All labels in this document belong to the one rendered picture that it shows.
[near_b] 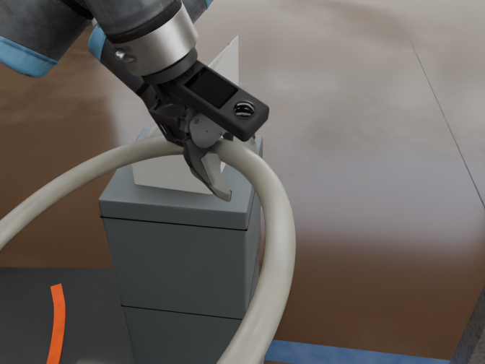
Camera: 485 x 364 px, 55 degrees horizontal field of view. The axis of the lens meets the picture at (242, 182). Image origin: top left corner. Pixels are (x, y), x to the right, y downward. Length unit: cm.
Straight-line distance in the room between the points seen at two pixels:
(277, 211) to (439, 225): 221
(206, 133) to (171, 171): 68
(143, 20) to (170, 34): 3
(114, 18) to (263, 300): 31
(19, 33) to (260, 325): 44
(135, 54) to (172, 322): 116
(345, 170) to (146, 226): 182
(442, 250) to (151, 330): 149
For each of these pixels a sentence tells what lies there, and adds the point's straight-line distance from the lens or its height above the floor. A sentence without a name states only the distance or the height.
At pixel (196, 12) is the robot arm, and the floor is 127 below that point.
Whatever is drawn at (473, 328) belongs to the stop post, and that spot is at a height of 38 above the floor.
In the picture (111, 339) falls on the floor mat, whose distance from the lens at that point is 203.
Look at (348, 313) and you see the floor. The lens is 211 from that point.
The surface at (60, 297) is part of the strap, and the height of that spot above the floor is 2.
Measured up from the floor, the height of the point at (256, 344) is 128.
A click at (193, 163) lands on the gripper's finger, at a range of 58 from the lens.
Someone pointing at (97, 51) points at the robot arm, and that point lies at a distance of 124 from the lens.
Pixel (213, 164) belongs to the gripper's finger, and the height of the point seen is 128.
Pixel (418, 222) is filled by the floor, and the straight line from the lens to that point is 264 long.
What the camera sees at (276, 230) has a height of 130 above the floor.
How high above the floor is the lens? 161
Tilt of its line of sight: 36 degrees down
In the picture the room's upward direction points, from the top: straight up
